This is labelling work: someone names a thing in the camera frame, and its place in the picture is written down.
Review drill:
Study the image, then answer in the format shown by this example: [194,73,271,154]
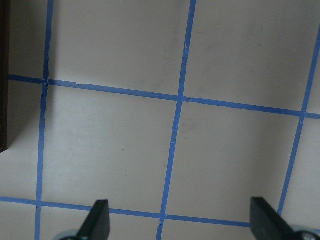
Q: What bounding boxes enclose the right gripper black left finger side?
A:
[56,199,111,240]

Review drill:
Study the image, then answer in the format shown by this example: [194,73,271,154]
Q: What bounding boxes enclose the right gripper black right finger side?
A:
[249,196,320,240]

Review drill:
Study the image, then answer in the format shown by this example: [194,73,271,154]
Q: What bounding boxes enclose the dark wooden drawer cabinet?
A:
[0,0,11,153]

